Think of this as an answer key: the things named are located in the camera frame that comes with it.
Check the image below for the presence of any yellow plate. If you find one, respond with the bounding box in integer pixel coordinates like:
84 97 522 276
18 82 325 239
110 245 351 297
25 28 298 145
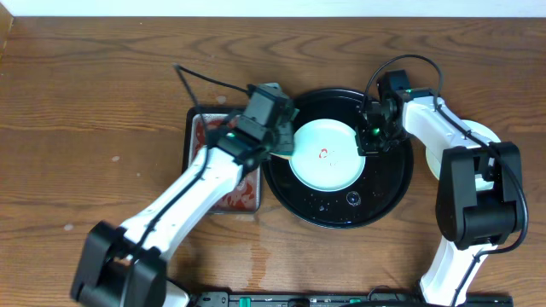
425 148 441 180

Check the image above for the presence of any green and yellow sponge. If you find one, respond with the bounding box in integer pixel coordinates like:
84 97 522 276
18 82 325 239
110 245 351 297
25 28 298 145
270 108 299 159

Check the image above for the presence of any rectangular tray with red water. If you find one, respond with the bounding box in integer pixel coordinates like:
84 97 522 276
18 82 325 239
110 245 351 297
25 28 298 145
182 107 262 214

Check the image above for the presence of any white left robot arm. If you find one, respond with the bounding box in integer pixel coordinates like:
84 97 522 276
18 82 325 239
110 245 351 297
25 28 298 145
70 113 293 307

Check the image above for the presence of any round black tray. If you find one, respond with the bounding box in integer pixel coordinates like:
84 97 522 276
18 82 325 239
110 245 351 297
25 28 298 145
262 88 414 229

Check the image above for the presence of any mint plate with loop stain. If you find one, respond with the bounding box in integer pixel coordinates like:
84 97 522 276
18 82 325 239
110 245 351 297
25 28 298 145
289 119 366 192

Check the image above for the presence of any mint plate with zigzag stain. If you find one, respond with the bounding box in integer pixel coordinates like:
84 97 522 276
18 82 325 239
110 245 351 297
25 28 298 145
425 119 502 191

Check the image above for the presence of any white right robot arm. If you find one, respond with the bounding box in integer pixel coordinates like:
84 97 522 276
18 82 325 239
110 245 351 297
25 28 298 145
357 86 529 306

